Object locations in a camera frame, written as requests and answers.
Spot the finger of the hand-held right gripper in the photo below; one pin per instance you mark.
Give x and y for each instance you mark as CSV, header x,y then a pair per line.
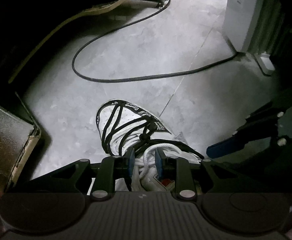
x,y
223,148
266,117

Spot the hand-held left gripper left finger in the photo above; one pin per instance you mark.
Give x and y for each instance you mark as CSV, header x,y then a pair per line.
x,y
130,163

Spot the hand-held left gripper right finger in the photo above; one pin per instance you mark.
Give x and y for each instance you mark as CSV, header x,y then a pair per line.
x,y
158,165

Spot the white shoelace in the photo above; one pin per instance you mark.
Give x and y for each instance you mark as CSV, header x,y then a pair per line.
x,y
146,155

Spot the black and white sneaker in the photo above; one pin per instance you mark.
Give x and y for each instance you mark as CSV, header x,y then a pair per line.
x,y
128,120

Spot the black shoelace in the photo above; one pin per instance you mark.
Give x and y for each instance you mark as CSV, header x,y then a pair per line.
x,y
113,122

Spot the small white block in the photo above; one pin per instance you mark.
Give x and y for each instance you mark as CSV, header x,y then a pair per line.
x,y
265,63

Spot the white plastic object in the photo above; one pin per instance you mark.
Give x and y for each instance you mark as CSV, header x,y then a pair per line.
x,y
241,22

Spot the silver desk cabinet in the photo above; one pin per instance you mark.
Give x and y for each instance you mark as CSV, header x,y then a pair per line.
x,y
5,130

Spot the wooden desk base board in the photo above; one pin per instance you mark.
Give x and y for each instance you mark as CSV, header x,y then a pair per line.
x,y
98,10

